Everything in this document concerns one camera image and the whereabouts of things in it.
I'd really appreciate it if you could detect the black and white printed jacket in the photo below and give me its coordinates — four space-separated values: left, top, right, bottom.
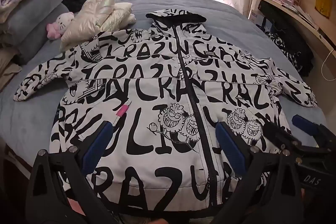
13 7 319 212

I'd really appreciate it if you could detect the pink and white cat plush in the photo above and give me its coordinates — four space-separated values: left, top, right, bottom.
47 11 75 39

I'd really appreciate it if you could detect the blue bed sheet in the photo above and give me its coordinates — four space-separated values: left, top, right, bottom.
0 0 328 161

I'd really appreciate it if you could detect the printed cardboard box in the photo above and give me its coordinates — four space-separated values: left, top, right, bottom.
249 9 273 30

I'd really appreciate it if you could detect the beige bedding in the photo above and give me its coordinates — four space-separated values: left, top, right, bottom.
0 47 23 90

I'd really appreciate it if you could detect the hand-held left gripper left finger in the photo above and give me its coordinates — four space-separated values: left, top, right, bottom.
25 121 116 224

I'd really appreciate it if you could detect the white cable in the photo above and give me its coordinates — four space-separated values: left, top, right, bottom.
322 49 336 80

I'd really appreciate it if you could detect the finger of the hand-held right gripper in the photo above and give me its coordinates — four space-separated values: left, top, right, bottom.
263 121 302 153
292 114 336 147

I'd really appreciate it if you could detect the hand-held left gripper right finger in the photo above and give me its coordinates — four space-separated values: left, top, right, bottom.
215 121 309 224

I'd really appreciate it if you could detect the cream puffer jacket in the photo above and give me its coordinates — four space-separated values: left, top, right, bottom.
60 0 137 50

